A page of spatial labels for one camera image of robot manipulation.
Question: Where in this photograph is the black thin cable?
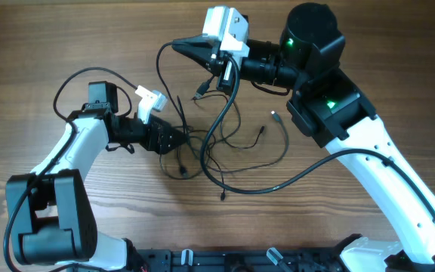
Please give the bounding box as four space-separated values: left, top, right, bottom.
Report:
155 41 290 202

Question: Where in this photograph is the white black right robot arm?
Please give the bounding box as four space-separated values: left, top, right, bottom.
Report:
172 2 435 271

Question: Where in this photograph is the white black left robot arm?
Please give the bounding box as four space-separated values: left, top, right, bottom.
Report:
3 81 185 271

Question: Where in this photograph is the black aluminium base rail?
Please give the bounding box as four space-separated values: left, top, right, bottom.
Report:
137 248 347 272

